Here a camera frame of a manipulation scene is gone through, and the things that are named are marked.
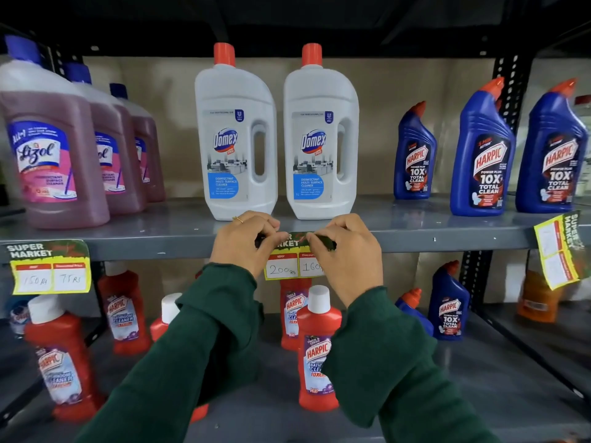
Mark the person's right hand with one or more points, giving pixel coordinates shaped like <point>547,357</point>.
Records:
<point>355,258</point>

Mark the person's left hand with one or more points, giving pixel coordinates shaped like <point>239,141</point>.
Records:
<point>240,246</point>

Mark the person's left fingers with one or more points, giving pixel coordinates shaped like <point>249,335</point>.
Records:
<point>263,228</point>

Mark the person's right fingers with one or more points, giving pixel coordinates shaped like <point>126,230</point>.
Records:
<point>334,230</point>

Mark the green yellow price tag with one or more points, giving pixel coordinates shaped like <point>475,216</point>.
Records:
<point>282,266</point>
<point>556,253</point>
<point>51,272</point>

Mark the person's right forearm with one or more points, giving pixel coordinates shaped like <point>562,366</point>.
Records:
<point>392,364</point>

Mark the person's left forearm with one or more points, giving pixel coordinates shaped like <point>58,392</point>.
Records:
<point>184,355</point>

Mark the white cleaner bottle red cap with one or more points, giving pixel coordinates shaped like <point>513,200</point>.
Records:
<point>314,152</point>
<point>228,152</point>

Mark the red bathroom cleaner bottle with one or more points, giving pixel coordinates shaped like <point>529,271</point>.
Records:
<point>164,316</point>
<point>316,359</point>
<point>122,313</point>
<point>293,313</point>
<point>60,364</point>

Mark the grey metal shelf rack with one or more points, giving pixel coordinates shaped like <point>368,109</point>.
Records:
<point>161,226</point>

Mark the blue toilet cleaner bottle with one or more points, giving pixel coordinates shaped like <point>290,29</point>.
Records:
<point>482,166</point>
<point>414,161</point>
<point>411,306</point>
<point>448,309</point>
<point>552,166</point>

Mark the pink floor cleaner bottle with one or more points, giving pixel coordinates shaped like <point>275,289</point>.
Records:
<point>51,161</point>
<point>150,152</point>
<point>115,166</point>

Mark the orange cleaner bottle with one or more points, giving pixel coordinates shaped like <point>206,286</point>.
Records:
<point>538,299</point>

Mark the small blue white container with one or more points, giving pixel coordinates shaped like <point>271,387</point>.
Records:
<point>18,320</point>

